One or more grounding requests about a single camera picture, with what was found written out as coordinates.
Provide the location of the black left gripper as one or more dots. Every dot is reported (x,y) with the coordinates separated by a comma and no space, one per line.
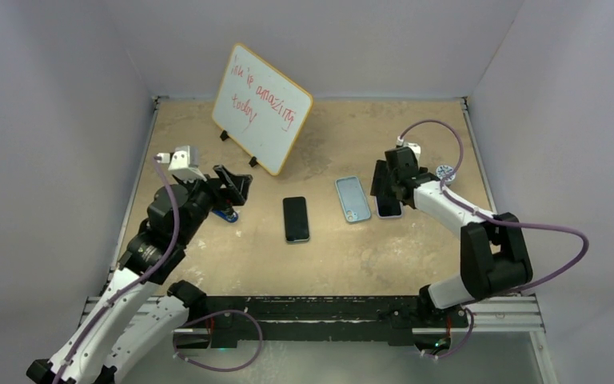
(234,195)

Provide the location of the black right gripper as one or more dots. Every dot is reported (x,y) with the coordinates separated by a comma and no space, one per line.
(381,173)

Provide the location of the light blue phone case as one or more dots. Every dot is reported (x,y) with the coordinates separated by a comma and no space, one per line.
(353,201)

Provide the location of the black smartphone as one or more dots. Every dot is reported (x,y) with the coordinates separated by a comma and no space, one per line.
(296,222)

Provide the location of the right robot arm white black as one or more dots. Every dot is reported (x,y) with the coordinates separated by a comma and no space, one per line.
(493,254)

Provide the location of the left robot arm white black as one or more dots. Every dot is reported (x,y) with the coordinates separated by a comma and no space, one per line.
(109,342)

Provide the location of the yellow framed whiteboard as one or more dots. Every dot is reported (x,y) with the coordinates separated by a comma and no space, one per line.
(260,108)

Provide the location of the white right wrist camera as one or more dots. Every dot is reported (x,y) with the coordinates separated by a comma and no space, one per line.
(415,148)

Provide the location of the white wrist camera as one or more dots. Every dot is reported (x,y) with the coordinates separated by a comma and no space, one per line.
(183,164)
(415,148)

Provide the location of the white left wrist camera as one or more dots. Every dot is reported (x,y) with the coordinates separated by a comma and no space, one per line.
(183,164)

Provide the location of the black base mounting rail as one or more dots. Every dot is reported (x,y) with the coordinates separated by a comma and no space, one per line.
(224,321)

